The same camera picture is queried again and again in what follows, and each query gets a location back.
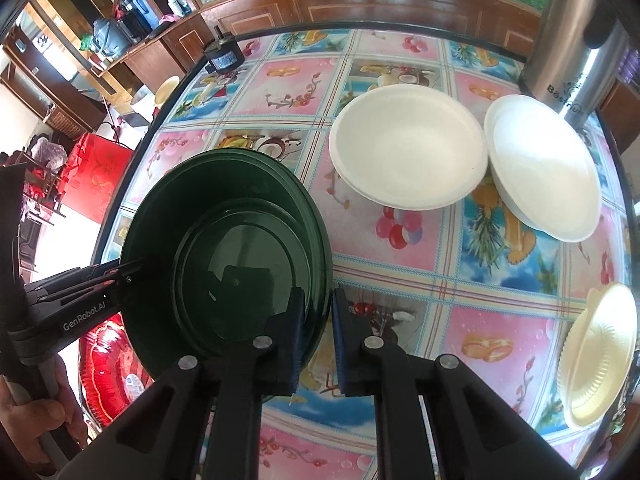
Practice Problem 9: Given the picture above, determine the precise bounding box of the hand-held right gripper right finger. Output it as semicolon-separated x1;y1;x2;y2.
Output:
332;287;581;480

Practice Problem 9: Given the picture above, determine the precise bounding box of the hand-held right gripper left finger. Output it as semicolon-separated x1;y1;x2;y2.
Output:
57;287;307;480

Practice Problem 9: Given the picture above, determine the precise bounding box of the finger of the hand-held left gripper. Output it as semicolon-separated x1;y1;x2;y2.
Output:
25;257;151;306

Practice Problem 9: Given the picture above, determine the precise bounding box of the red plate with label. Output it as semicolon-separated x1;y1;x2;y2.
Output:
77;312;157;428

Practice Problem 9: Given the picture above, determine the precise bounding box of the dark green plastic bowl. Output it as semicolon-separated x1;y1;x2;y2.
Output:
119;149;333;383
215;146;328;261

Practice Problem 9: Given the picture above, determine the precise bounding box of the white disposable bowl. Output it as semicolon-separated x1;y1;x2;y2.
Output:
557;282;638;430
329;84;488;211
483;94;602;245

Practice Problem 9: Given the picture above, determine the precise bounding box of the person's left hand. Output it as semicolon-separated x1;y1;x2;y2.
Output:
0;355;90;466

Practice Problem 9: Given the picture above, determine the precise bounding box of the red gift bag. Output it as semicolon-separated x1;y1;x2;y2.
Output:
59;132;135;226

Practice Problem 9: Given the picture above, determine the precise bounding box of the cream bowl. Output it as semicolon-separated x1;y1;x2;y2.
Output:
154;76;181;108

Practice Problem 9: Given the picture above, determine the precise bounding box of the wooden counter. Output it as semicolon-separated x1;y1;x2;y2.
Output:
97;10;211;96

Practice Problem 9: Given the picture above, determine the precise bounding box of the small black motor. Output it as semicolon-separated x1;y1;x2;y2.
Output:
202;25;246;77

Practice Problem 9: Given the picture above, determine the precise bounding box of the black appliance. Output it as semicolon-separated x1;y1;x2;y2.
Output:
117;0;156;36

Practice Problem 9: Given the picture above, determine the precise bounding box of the stainless steel thermos jug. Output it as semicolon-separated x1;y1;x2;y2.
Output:
517;0;633;131

